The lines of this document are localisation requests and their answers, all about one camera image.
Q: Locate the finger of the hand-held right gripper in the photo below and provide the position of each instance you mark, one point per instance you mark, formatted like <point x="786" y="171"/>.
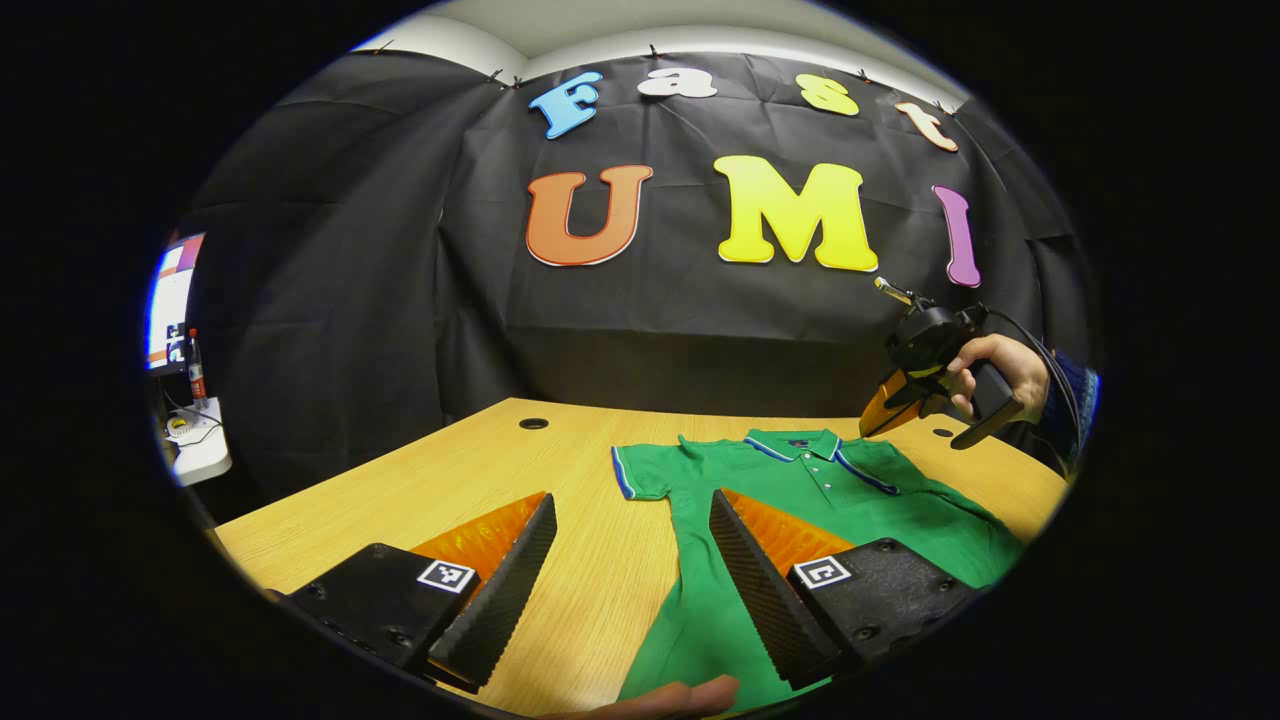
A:
<point x="880" y="405"/>

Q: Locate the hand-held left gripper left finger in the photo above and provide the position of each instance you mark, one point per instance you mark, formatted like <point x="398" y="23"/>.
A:
<point x="500" y="600"/>

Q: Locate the white box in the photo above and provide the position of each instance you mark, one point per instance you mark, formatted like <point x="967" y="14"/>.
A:
<point x="200" y="450"/>

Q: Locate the computer monitor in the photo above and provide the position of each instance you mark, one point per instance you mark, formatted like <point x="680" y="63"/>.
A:
<point x="172" y="300"/>

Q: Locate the green T-shirt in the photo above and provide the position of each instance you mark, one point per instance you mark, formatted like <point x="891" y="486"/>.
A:
<point x="700" y="600"/>

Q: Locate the red bottle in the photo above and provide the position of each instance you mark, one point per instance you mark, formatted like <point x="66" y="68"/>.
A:
<point x="197" y="370"/>

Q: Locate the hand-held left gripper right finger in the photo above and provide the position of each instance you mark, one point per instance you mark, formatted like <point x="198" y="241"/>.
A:
<point x="765" y="600"/>

